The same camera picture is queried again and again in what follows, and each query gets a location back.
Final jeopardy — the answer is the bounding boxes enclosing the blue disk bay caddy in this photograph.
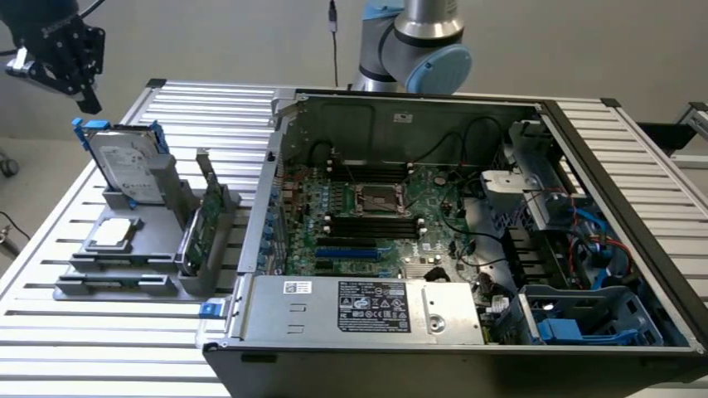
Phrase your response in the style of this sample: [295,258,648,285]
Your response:
[532,318,583,346]

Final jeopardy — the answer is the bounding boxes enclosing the grey blue disk bay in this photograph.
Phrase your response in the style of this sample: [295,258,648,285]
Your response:
[516,283,667,346]

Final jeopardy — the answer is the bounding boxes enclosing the red wire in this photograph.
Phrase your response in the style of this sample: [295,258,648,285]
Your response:
[595,239,634,267]

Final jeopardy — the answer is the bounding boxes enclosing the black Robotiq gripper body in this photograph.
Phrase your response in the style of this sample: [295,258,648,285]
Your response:
[0,0,107,100]

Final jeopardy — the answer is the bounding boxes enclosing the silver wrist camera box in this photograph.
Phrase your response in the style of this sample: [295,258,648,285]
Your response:
[4,47,38,82]

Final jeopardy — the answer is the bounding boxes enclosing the blue expansion slot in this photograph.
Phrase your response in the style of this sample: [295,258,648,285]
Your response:
[315,247,392,258]

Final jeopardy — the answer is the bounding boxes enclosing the metal optical drive cage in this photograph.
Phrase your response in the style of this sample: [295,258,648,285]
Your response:
[478,119,588,234]

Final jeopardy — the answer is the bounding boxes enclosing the short black power cable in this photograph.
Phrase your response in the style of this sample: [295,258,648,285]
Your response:
[307,139,340,167]

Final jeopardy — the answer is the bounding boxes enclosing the silver chipset heat sink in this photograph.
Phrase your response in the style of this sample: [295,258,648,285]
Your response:
[406,264,446,282]

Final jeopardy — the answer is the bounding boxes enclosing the grey parts rack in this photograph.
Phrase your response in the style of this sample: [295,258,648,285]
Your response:
[52,153,243,302]

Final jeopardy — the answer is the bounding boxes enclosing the hanging black cable with plug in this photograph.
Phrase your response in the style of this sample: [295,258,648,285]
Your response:
[328,0,342,89]

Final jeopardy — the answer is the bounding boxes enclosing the metal CPU socket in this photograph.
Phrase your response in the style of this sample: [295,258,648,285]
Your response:
[342,181,412,219]

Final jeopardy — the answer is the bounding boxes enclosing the green motherboard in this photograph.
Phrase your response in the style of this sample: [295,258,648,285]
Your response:
[263,159,503,335]

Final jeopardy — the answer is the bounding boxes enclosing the chair caster wheel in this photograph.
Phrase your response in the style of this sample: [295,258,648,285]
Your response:
[0,150,22,177]

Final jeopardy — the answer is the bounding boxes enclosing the grey power supply unit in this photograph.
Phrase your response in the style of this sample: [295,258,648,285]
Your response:
[242,274,487,346]

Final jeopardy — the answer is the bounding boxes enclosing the black expansion slot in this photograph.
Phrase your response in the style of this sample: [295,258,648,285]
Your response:
[316,238,387,249]

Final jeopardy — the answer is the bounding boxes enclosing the black open PC case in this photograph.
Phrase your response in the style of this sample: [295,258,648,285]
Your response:
[200,86,708,398]

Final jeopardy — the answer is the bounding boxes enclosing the long black looped cable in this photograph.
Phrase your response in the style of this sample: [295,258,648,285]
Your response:
[412,116,506,167]

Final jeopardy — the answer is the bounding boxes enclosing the blue data wire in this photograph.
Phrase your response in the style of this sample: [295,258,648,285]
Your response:
[572,206,639,293]

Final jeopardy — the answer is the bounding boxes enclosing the thin black floor cable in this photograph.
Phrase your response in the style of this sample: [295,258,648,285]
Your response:
[0,210,32,255]

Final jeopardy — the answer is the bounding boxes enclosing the hard disk in blue carrier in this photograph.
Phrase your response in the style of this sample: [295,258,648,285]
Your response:
[71,117,171,209]

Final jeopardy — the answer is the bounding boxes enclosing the green graphics card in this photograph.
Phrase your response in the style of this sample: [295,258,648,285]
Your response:
[176,148,230,278]

